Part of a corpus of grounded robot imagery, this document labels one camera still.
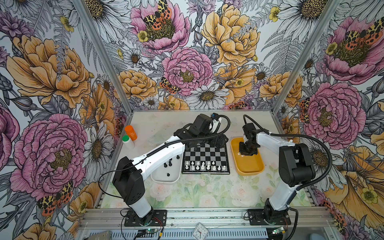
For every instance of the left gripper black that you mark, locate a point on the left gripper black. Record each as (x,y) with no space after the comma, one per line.
(220,142)

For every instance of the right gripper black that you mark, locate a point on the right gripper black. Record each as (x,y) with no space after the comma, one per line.
(243,152)

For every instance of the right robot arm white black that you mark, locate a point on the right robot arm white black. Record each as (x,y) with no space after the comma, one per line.
(295,168)

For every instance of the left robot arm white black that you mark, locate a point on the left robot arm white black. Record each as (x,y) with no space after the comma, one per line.
(131,173)

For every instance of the black white chess board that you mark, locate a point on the black white chess board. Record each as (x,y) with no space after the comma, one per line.
(206,159)

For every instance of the yellow plastic tray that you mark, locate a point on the yellow plastic tray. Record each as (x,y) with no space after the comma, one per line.
(246,165)

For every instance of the white plastic tray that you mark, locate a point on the white plastic tray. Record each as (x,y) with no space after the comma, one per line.
(170,171)

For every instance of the orange bottle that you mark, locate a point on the orange bottle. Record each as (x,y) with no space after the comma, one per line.
(130,132)

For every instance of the white bottle green cap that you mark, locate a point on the white bottle green cap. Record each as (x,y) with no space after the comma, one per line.
(128,142)

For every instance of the small white clock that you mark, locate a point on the small white clock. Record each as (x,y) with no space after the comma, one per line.
(200,232)

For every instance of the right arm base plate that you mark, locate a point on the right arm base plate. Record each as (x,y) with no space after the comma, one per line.
(263,217)

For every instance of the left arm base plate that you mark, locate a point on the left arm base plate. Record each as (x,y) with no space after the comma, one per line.
(155,218)

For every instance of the aluminium frame rail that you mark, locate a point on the aluminium frame rail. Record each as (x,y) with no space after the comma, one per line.
(110,219)

